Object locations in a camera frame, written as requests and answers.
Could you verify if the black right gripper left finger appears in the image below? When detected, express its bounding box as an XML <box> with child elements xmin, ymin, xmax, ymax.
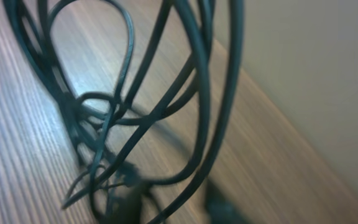
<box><xmin>103</xmin><ymin>180</ymin><xmax>150</xmax><ymax>224</ymax></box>

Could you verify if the black cable bundle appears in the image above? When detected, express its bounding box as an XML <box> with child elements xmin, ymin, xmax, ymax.
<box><xmin>1</xmin><ymin>0</ymin><xmax>245</xmax><ymax>224</ymax></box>

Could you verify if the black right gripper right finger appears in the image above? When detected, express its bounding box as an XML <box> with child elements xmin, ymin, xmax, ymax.
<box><xmin>204</xmin><ymin>179</ymin><xmax>250</xmax><ymax>224</ymax></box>

